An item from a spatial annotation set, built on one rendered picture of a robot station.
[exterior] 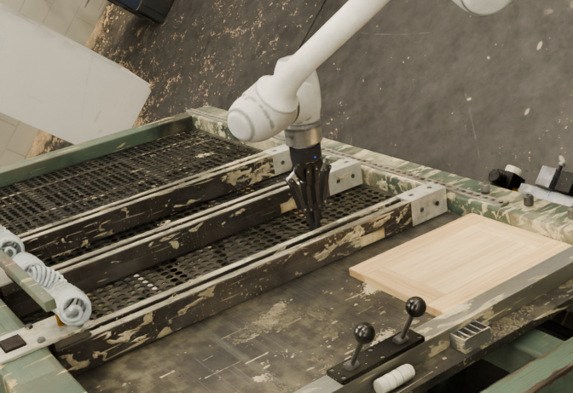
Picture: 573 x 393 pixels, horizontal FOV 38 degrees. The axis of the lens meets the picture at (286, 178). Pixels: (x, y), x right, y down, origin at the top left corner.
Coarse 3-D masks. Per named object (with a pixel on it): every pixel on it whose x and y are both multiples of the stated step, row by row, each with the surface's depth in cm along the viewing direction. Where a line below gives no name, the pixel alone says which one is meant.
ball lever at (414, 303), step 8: (416, 296) 150; (408, 304) 149; (416, 304) 148; (424, 304) 149; (408, 312) 149; (416, 312) 148; (424, 312) 149; (408, 320) 152; (408, 328) 154; (400, 336) 156
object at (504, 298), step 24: (552, 264) 179; (504, 288) 172; (528, 288) 172; (552, 288) 177; (456, 312) 166; (480, 312) 165; (504, 312) 169; (432, 336) 159; (408, 360) 156; (312, 384) 149; (336, 384) 148; (360, 384) 150
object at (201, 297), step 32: (416, 192) 219; (352, 224) 205; (384, 224) 210; (416, 224) 217; (256, 256) 195; (288, 256) 195; (320, 256) 200; (192, 288) 186; (224, 288) 186; (256, 288) 191; (96, 320) 176; (128, 320) 174; (160, 320) 178; (192, 320) 183; (0, 352) 161; (64, 352) 167; (96, 352) 171
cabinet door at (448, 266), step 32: (448, 224) 210; (480, 224) 208; (384, 256) 198; (416, 256) 197; (448, 256) 195; (480, 256) 193; (512, 256) 190; (544, 256) 188; (384, 288) 186; (416, 288) 182; (448, 288) 180; (480, 288) 178
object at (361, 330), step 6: (360, 324) 143; (366, 324) 143; (354, 330) 144; (360, 330) 142; (366, 330) 142; (372, 330) 143; (354, 336) 144; (360, 336) 142; (366, 336) 142; (372, 336) 142; (360, 342) 143; (366, 342) 143; (360, 348) 146; (354, 354) 148; (354, 360) 149; (348, 366) 150; (354, 366) 150
